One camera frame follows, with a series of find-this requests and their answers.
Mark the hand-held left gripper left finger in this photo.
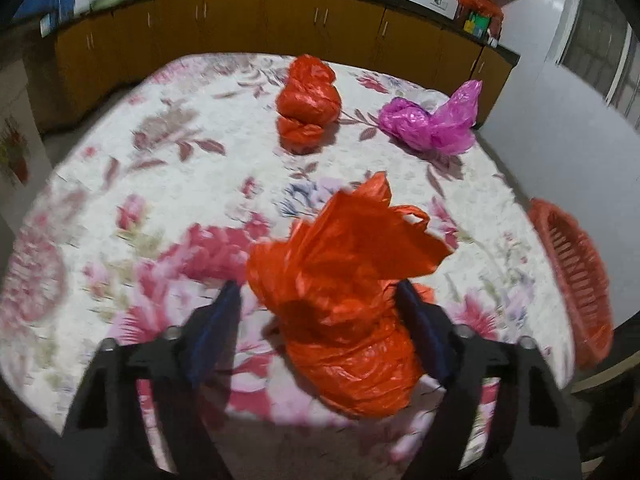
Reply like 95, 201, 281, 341
54, 279, 243, 480

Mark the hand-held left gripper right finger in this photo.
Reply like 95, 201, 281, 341
396, 279, 583, 480

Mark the red plastic bag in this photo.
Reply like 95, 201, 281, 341
276, 54, 342, 155
245, 171, 453, 420

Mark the red plastic basket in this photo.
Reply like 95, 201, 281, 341
527, 197, 615, 372

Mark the floral blanket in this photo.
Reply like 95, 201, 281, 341
0, 52, 576, 471

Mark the purple plastic bag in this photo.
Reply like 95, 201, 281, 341
377, 79, 483, 156

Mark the yellow kitchen cabinet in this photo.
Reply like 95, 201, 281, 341
25, 0, 518, 136

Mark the green box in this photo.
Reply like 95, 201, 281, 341
462, 12, 491, 39

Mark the black kitchen countertop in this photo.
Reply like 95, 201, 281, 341
40, 0, 522, 61

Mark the red bag of boxes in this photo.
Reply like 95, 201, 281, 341
456, 0, 505, 36

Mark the barred window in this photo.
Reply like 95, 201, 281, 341
560, 0, 640, 126

